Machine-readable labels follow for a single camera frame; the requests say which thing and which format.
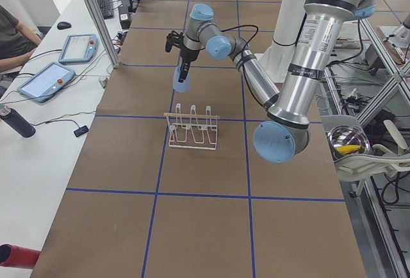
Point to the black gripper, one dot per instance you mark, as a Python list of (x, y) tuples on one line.
[(188, 54)]

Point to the light blue plastic cup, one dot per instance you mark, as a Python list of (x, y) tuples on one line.
[(183, 86)]

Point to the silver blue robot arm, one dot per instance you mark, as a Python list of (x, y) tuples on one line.
[(284, 79)]

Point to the black keyboard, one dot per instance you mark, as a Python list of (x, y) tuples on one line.
[(106, 8)]

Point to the far teach pendant tablet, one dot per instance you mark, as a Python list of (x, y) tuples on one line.
[(78, 49)]

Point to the teach pendant tablet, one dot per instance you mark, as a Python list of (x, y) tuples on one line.
[(78, 49), (47, 82)]

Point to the small black device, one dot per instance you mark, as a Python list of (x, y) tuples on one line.
[(81, 131)]

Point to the black computer mouse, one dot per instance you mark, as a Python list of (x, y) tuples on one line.
[(63, 25)]

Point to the near teach pendant tablet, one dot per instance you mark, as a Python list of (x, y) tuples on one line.
[(47, 82)]

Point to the seated person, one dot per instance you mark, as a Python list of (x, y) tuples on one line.
[(18, 41)]

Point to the metal bowl with corn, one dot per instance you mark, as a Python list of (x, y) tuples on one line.
[(345, 140)]

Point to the white chair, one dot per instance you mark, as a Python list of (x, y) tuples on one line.
[(355, 158)]

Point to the black water bottle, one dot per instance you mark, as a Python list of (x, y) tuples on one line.
[(17, 121)]

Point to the red cylinder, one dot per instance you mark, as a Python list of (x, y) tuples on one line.
[(18, 257)]

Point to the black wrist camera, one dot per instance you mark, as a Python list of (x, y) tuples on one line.
[(173, 39)]

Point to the white wire cup holder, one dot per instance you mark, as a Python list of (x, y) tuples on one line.
[(192, 130)]

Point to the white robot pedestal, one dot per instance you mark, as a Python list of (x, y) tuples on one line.
[(287, 27)]

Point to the aluminium frame post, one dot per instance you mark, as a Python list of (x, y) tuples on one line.
[(105, 38)]

